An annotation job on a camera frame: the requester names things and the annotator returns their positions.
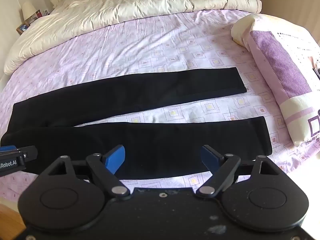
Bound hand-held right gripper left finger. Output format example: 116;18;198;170
37;144;130;200

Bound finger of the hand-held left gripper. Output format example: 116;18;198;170
0;145;38;162

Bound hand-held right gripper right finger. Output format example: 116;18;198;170
196;144;288;197

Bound black pants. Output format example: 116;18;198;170
0;67;273;180

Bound pink patterned bed sheet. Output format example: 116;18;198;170
0;7;320;205

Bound pink and cream pillow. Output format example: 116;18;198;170
230;14;320;147

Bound white table lamp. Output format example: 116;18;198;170
21;1;37;22

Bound cream duvet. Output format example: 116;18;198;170
4;0;263;75

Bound brown picture frame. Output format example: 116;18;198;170
16;22;30;35

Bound red picture frame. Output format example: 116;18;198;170
30;9;43;24

